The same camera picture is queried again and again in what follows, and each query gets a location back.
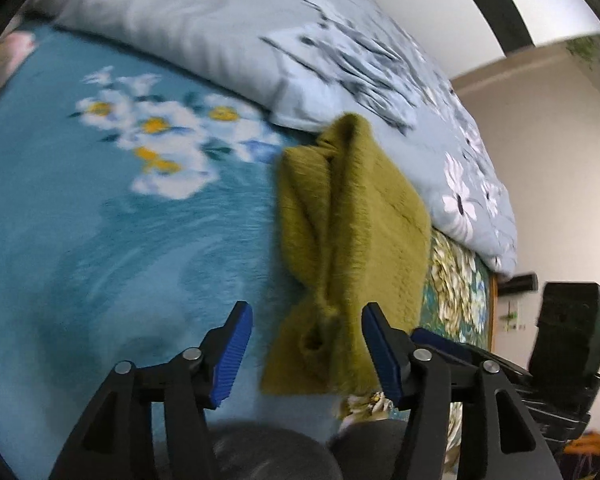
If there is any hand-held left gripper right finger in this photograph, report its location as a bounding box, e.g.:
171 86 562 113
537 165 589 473
361 302 564 480

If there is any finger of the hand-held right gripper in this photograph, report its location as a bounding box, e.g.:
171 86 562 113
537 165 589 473
515 384 595 443
411 327 535 385

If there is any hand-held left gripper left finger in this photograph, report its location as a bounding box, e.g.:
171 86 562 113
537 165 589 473
50 301 254 480

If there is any olive green fuzzy sweater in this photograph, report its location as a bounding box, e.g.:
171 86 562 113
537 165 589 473
259 112 434 397

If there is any orange bag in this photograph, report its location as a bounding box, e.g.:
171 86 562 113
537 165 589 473
562 431 600 458

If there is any yellow white floral bed sheet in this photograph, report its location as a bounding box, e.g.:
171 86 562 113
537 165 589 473
336 229 496 477

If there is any blue floral plush blanket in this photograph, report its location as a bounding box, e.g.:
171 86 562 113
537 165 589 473
0 24 342 480

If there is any green hanging plant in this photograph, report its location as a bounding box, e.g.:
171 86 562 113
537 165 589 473
565 36 600 77

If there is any light blue floral duvet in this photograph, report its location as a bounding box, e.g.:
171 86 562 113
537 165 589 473
26 0 519 277

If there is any wooden bed frame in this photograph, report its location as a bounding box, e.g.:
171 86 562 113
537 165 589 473
487 269 499 356

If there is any white wall socket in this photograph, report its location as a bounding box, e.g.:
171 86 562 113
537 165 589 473
500 302 527 332

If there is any black wall-mounted device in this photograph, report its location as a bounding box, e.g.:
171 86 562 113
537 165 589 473
497 273 539 295

